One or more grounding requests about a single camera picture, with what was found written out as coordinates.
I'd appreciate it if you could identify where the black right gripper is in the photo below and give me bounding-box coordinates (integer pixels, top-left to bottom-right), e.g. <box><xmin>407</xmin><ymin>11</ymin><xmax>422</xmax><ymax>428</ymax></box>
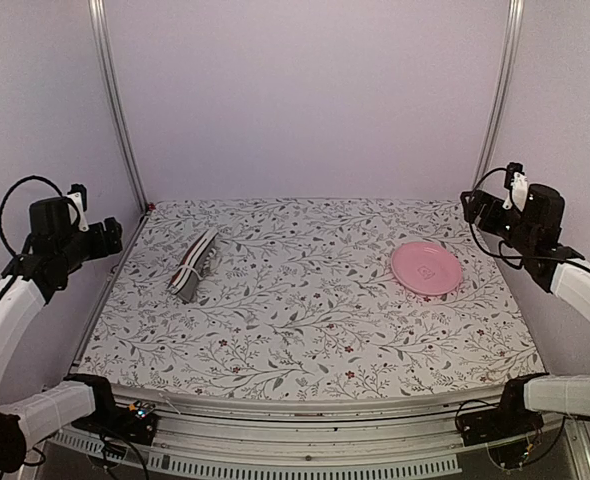
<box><xmin>462</xmin><ymin>190</ymin><xmax>537</xmax><ymax>254</ymax></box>

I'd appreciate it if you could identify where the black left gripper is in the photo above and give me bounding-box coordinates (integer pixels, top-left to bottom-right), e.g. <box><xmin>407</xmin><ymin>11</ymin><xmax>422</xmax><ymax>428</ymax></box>
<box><xmin>59</xmin><ymin>215</ymin><xmax>122</xmax><ymax>270</ymax></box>

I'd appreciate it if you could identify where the grey canvas sneaker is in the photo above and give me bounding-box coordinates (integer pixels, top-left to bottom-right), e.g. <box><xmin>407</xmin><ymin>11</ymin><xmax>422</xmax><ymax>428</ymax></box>
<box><xmin>169</xmin><ymin>228</ymin><xmax>218</xmax><ymax>303</ymax></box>

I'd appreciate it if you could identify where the white shoelace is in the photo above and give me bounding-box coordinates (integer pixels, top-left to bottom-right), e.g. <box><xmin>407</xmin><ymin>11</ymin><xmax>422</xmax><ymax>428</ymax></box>
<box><xmin>174</xmin><ymin>246</ymin><xmax>216</xmax><ymax>283</ymax></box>

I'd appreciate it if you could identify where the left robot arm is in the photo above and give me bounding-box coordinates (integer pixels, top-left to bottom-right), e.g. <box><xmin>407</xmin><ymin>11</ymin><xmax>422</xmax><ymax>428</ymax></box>
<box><xmin>0</xmin><ymin>193</ymin><xmax>124</xmax><ymax>473</ymax></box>

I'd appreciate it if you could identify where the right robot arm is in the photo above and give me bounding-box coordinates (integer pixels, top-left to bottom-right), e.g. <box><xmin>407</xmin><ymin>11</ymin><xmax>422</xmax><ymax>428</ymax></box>
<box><xmin>460</xmin><ymin>184</ymin><xmax>590</xmax><ymax>436</ymax></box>

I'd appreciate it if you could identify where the pink plate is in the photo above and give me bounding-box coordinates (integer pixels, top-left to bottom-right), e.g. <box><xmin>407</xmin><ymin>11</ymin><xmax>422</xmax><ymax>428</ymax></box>
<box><xmin>390</xmin><ymin>241</ymin><xmax>463</xmax><ymax>297</ymax></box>

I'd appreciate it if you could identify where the floral table mat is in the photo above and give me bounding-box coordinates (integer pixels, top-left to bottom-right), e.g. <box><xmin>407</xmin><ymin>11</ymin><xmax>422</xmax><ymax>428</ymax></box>
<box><xmin>79</xmin><ymin>198</ymin><xmax>543</xmax><ymax>401</ymax></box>

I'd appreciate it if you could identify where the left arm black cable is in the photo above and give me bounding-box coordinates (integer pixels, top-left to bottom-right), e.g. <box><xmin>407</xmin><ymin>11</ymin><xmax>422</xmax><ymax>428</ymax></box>
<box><xmin>0</xmin><ymin>174</ymin><xmax>71</xmax><ymax>259</ymax></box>

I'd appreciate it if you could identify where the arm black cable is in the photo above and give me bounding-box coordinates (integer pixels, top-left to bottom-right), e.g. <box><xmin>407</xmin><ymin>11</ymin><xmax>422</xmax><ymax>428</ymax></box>
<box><xmin>462</xmin><ymin>167</ymin><xmax>526</xmax><ymax>269</ymax></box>
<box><xmin>0</xmin><ymin>174</ymin><xmax>71</xmax><ymax>259</ymax></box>

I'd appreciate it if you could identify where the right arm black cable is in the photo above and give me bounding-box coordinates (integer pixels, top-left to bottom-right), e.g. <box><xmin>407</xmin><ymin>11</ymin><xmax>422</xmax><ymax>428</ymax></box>
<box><xmin>462</xmin><ymin>167</ymin><xmax>526</xmax><ymax>269</ymax></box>

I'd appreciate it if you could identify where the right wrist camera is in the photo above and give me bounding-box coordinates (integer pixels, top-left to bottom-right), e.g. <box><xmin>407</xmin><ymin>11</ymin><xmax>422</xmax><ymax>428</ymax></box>
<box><xmin>503</xmin><ymin>162</ymin><xmax>528</xmax><ymax>212</ymax></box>

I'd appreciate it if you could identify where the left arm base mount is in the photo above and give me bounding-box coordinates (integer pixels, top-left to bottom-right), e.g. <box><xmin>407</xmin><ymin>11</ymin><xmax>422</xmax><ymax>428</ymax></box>
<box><xmin>72</xmin><ymin>400</ymin><xmax>159</xmax><ymax>446</ymax></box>

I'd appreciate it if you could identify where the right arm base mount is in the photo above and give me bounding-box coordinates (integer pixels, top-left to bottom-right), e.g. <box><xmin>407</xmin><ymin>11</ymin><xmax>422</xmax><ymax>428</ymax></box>
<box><xmin>455</xmin><ymin>405</ymin><xmax>544</xmax><ymax>470</ymax></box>

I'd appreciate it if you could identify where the right aluminium frame post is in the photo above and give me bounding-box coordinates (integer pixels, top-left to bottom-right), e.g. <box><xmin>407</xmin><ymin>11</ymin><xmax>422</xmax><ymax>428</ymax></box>
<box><xmin>473</xmin><ymin>0</ymin><xmax>525</xmax><ymax>184</ymax></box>

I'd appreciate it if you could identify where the aluminium frame post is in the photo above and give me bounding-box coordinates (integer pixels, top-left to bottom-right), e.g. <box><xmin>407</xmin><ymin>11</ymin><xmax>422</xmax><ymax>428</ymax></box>
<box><xmin>88</xmin><ymin>0</ymin><xmax>148</xmax><ymax>214</ymax></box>
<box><xmin>473</xmin><ymin>0</ymin><xmax>525</xmax><ymax>184</ymax></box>

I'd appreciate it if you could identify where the aluminium front rail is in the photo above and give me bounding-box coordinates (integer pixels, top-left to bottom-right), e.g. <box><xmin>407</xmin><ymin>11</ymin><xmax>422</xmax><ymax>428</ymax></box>
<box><xmin>39</xmin><ymin>389</ymin><xmax>590</xmax><ymax>479</ymax></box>

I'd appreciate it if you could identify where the left aluminium frame post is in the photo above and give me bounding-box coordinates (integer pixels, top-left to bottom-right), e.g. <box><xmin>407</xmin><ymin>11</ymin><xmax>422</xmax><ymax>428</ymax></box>
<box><xmin>88</xmin><ymin>0</ymin><xmax>148</xmax><ymax>214</ymax></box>

